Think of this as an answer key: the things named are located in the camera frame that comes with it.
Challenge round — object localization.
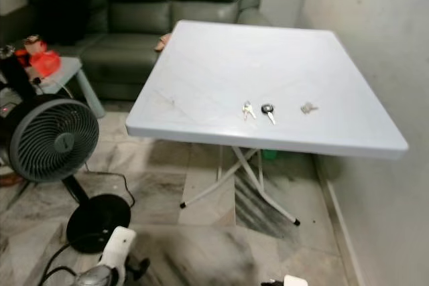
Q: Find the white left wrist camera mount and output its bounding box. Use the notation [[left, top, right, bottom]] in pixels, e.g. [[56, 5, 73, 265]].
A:
[[102, 226, 136, 270]]

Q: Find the red plastic object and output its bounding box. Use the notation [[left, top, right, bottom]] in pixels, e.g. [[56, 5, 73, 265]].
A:
[[32, 50, 63, 79]]

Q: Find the black cushion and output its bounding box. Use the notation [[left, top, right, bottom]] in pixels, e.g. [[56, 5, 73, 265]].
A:
[[34, 0, 91, 46]]

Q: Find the small silver key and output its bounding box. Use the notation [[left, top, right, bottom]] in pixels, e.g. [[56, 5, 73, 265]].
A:
[[300, 102, 319, 115]]

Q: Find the small pink item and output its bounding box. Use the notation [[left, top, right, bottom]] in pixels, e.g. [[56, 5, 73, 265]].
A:
[[154, 33, 172, 52]]

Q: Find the black pedestal fan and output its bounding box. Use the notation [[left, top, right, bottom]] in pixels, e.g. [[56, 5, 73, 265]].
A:
[[7, 95, 132, 255]]

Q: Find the black object on side table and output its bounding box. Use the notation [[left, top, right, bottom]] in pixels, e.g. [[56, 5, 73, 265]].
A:
[[0, 48, 38, 96]]

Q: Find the grey side table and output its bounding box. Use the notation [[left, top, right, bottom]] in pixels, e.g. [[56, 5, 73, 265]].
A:
[[34, 57, 106, 119]]

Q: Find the small brown figurine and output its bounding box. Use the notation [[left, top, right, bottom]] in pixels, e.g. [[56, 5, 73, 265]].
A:
[[23, 35, 48, 54]]

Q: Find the black-headed key with ring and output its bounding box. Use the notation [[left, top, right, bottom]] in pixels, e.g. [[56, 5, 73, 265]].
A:
[[261, 103, 277, 126]]

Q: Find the black fan power cable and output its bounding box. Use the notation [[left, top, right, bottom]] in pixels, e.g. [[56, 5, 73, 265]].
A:
[[84, 169, 136, 208]]

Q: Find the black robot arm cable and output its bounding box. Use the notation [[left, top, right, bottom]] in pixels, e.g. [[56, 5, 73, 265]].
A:
[[38, 242, 101, 286]]

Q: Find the white folding table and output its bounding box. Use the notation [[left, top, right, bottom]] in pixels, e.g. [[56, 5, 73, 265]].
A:
[[125, 19, 410, 226]]

